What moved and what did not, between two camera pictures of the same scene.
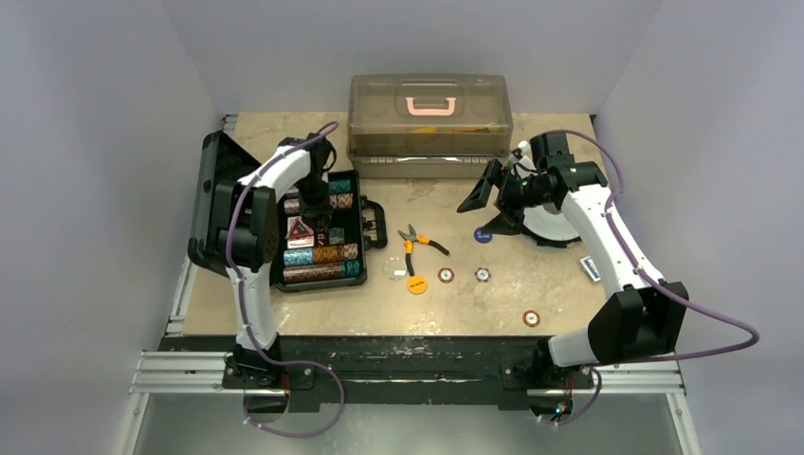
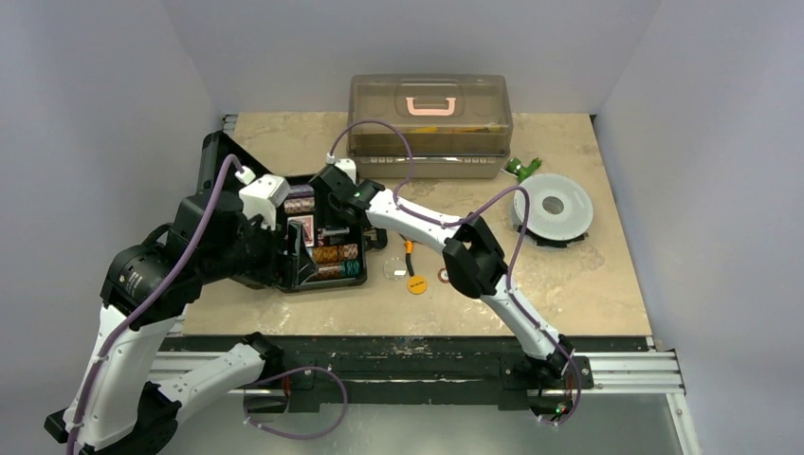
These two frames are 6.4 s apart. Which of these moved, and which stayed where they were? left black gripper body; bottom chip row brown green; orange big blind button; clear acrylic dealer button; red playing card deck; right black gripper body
Moved: right black gripper body; left black gripper body
Stayed: red playing card deck; bottom chip row brown green; orange big blind button; clear acrylic dealer button
